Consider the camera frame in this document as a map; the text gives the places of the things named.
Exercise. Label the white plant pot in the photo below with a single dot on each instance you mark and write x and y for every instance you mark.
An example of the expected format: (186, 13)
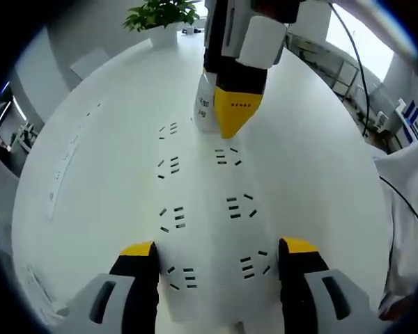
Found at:
(164, 36)

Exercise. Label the blue white sign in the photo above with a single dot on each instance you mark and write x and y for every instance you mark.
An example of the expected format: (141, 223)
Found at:
(412, 120)

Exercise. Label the person's white coat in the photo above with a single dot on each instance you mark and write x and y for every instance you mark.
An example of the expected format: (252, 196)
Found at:
(407, 264)

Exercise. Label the white desk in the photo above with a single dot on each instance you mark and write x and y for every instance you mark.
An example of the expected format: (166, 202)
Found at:
(317, 174)

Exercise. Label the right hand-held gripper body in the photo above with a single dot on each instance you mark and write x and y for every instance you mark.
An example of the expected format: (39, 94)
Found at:
(275, 10)

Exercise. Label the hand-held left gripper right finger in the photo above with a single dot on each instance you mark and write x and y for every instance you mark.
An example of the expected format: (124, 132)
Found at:
(296, 288)

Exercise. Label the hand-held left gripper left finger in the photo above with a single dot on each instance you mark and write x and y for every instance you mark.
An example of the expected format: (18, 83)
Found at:
(143, 288)

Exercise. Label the long white socket strip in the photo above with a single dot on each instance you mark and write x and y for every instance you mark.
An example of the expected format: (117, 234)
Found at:
(61, 170)

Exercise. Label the metal rack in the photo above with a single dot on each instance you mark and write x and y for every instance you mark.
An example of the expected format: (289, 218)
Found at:
(334, 69)

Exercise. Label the white partition panel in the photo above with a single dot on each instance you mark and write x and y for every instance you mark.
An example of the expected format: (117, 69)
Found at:
(90, 64)

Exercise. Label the green potted plant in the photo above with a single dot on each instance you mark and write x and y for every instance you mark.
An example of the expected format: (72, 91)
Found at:
(160, 14)

